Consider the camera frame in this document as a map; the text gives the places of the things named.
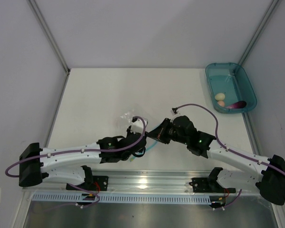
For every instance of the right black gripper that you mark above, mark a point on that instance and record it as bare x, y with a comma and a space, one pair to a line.
157, 133

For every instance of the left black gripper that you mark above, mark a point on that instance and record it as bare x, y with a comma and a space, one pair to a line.
128, 132

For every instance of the clear zip top bag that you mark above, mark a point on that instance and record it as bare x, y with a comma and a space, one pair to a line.
127, 119

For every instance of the pink egg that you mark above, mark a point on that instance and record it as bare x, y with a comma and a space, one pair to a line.
221, 103

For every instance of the cream white egg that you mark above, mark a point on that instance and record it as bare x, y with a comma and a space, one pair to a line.
220, 96

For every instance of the purple eggplant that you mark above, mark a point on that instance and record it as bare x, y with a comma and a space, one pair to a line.
237, 105

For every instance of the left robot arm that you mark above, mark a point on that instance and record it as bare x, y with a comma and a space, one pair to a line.
72, 166

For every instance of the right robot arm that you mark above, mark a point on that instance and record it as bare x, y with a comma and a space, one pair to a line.
254, 173

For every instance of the teal plastic bin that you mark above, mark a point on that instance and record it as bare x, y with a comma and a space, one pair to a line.
232, 80

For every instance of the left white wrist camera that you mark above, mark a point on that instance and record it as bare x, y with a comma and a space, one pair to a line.
138, 124

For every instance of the aluminium rail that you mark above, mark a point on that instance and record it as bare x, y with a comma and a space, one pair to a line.
119, 181

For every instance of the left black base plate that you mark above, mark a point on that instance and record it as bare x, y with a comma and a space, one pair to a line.
97, 183

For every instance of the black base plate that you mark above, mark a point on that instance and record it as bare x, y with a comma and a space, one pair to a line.
97, 183
203, 185

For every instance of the white slotted cable duct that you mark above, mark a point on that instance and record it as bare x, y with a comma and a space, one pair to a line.
122, 198

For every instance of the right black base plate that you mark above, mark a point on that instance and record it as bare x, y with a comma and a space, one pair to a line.
203, 185

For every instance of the right aluminium frame post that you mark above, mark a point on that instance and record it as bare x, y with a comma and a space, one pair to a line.
268, 14

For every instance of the aluminium frame post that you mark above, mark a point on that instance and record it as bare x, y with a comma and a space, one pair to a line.
48, 34
268, 14

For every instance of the left aluminium frame post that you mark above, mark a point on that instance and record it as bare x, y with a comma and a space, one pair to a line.
48, 34

